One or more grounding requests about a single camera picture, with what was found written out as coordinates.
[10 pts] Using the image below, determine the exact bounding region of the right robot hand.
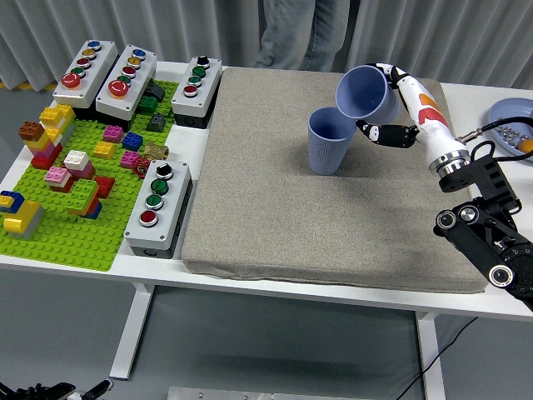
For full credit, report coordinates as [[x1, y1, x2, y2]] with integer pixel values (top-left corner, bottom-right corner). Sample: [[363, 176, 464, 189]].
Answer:
[[356, 62, 468, 164]]

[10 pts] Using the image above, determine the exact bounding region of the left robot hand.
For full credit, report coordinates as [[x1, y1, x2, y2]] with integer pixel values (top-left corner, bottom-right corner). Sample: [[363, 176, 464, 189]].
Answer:
[[0, 378, 113, 400]]

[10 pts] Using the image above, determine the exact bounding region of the blue ribbed plastic cup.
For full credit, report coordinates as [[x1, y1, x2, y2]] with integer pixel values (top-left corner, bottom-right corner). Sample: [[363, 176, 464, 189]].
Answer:
[[335, 65, 401, 125], [307, 107, 358, 176]]

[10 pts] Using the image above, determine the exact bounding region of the blue plastic plate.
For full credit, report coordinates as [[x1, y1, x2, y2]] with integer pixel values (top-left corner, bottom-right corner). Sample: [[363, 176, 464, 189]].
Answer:
[[487, 97, 533, 162]]

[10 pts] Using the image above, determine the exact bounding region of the white table leg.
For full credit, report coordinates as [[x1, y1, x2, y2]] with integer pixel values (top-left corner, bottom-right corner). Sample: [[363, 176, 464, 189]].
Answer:
[[108, 282, 156, 381], [415, 310, 446, 400]]

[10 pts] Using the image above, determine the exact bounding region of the green studded baseplate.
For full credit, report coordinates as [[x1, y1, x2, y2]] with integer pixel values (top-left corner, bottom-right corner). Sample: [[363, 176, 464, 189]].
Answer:
[[0, 79, 181, 273]]

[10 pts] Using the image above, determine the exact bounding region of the person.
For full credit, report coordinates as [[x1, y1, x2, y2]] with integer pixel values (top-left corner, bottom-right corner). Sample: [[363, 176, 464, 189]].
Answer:
[[254, 0, 361, 72]]

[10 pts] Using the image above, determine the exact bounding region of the grey-brown cushion mat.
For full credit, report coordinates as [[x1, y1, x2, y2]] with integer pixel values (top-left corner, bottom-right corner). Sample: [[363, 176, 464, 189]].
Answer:
[[182, 67, 487, 295]]

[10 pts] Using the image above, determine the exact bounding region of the blue yellow grey brick stack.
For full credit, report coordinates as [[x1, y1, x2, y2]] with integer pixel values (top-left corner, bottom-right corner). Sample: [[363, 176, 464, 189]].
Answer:
[[0, 190, 46, 241]]

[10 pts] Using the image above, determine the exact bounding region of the green orange blue brick stack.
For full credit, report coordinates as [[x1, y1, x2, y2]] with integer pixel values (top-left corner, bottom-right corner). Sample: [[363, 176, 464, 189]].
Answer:
[[64, 178, 103, 221]]

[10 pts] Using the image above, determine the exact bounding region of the red toy brick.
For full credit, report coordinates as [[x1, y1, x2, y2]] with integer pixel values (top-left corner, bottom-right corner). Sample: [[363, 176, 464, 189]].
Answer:
[[94, 176, 117, 198]]

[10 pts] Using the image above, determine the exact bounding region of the pink and red brick stack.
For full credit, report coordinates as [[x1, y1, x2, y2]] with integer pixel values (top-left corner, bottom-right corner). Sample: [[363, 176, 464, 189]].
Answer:
[[44, 166, 75, 194]]

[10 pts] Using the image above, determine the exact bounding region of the four-button grey control box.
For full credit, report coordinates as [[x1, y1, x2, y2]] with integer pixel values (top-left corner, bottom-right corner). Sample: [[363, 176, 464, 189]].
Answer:
[[123, 159, 195, 260], [170, 55, 223, 129]]

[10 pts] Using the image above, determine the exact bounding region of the white and pink brick stack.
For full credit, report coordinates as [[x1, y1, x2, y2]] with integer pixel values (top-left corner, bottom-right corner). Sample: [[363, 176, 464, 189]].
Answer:
[[63, 149, 97, 181]]

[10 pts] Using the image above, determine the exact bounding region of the yellow white pink brick tower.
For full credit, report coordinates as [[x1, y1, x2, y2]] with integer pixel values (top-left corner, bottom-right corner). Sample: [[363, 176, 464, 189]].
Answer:
[[31, 103, 77, 170]]

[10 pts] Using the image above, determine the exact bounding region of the yellow toy brick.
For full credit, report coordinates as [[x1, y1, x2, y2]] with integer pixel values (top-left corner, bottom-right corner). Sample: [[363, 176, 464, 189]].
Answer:
[[92, 141, 117, 161]]

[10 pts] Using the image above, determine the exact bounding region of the brown toy brick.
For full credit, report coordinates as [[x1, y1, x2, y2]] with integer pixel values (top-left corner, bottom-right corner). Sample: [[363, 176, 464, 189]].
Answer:
[[18, 121, 46, 143]]

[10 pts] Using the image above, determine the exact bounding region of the brass pipe fitting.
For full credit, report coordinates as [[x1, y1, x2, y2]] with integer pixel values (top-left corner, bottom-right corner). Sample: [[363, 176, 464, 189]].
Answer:
[[143, 142, 170, 162]]

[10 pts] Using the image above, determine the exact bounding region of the blue toy brick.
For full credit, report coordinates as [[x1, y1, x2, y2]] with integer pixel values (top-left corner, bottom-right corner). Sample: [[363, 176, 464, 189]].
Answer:
[[122, 132, 145, 152]]

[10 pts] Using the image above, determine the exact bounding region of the dark grey sloped brick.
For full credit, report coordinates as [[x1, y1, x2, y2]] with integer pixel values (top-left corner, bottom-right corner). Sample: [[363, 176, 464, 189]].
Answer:
[[145, 82, 167, 102]]

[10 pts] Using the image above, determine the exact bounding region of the white pleated curtain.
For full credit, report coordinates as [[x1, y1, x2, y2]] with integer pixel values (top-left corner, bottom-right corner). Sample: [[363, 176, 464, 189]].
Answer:
[[0, 0, 533, 91]]

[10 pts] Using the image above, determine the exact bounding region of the dark green toy brick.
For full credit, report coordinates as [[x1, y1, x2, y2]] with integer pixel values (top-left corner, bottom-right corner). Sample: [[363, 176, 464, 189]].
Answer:
[[137, 94, 160, 116]]

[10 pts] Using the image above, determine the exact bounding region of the five-button grey control box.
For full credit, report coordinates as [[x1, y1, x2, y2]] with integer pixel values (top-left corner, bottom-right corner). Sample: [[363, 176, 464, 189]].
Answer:
[[52, 39, 120, 122], [95, 44, 158, 133]]

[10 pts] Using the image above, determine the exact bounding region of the black floor cable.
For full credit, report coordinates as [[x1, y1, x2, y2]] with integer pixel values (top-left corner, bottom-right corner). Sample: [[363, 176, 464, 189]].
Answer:
[[395, 316, 479, 400]]

